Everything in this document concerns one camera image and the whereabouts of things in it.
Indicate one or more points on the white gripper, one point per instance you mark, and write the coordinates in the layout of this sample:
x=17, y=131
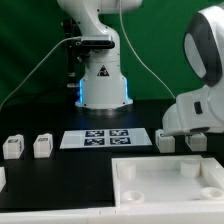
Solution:
x=199, y=111

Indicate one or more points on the white square tabletop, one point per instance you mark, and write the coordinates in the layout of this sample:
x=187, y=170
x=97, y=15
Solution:
x=164, y=179

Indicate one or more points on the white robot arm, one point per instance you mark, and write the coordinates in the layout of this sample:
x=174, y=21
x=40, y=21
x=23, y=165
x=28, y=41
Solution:
x=103, y=86

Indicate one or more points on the white obstacle piece left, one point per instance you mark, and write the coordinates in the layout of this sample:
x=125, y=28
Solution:
x=2, y=178

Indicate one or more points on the white sheet with markers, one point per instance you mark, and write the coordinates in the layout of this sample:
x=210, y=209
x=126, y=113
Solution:
x=105, y=138

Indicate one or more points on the white obstacle wall right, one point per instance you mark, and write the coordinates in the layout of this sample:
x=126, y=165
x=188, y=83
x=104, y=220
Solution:
x=212, y=172

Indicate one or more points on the white front table rail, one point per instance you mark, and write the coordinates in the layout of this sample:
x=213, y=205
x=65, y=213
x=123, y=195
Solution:
x=198, y=212

